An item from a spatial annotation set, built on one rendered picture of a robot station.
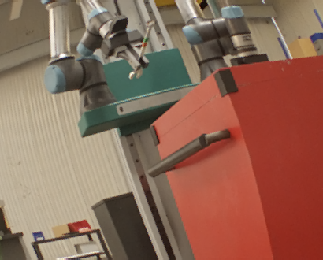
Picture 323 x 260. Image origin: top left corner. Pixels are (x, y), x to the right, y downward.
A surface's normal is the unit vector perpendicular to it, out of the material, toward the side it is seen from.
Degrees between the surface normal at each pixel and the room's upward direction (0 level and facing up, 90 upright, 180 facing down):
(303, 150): 90
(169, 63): 90
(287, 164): 90
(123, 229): 90
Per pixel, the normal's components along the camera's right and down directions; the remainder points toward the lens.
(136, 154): 0.29, -0.22
